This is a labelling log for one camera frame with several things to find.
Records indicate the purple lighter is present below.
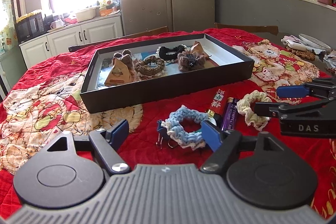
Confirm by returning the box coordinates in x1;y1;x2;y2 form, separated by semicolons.
221;97;238;131

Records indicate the blue and white scrunchie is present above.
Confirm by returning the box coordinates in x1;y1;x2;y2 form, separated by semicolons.
161;105;209;150

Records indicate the red lighter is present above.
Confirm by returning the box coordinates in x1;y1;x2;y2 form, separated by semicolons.
207;89;227;126

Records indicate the blue binder clip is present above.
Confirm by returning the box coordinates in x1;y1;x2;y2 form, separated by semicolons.
155;120;175;149

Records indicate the brown braided scrunchie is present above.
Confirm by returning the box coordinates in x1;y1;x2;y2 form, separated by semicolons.
134;55;165;80

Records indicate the brown triangular paper packet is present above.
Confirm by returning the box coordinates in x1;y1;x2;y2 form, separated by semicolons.
190;41;210;59

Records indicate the white plate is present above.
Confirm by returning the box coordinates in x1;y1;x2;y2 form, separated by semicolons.
299;34;331;52

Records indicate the black shallow tray box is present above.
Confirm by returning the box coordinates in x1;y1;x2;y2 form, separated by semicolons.
80;34;254;113

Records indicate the red printed blanket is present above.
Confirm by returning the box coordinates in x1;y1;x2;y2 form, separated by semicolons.
1;28;324;218

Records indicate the wooden chair back right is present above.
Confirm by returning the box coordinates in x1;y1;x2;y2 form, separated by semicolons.
214;23;278;36

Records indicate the wooden chair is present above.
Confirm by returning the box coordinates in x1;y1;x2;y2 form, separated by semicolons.
214;23;278;36
68;26;169;52

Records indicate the brown fuzzy bear hair clip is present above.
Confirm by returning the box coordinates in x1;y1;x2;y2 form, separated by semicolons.
113;49;133;70

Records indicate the mauve flower hair clip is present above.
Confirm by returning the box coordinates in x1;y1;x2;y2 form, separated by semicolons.
177;51;206;72

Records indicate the black and cream scrunchie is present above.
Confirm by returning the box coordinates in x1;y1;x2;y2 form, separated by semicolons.
157;45;186;62

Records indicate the white kitchen cabinet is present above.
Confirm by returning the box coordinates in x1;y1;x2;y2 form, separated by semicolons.
20;12;123;68

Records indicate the wooden chair back left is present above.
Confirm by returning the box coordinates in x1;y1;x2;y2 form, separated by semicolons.
68;26;169;52

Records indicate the white tub on counter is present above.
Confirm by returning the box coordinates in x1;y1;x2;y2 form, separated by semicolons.
76;7;96;22

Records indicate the black microwave oven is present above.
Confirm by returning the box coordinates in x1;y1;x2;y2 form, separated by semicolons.
15;12;47;44

